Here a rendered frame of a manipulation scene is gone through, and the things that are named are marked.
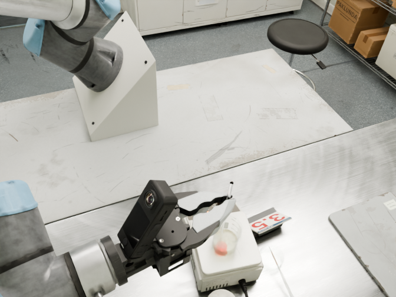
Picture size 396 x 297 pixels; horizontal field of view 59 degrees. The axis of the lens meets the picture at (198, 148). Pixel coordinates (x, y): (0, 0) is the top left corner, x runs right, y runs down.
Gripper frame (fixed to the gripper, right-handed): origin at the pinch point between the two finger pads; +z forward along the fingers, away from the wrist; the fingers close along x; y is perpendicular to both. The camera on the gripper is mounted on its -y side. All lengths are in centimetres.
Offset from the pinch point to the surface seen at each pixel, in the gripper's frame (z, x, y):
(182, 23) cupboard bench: 123, -226, 104
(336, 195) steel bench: 38.1, -0.7, 25.3
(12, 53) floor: -15, -259, 117
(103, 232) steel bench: -16.8, -19.5, 26.5
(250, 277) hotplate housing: 4.8, 6.4, 22.8
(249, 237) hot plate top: 7.2, 1.1, 17.2
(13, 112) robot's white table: -26, -70, 27
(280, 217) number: 19.6, -1.9, 23.1
